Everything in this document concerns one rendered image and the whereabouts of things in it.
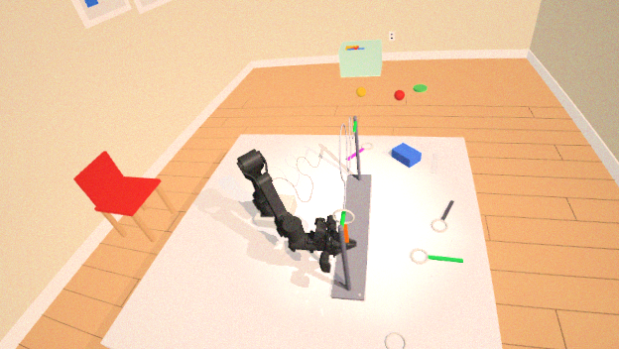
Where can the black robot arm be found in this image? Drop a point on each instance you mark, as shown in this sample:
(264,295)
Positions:
(268,202)

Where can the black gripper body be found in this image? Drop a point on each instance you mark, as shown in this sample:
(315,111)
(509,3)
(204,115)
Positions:
(324,263)

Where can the blue rectangular block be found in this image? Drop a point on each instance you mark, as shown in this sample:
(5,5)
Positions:
(406,154)

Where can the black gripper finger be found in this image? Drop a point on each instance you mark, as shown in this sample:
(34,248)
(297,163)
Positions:
(336,237)
(336,247)

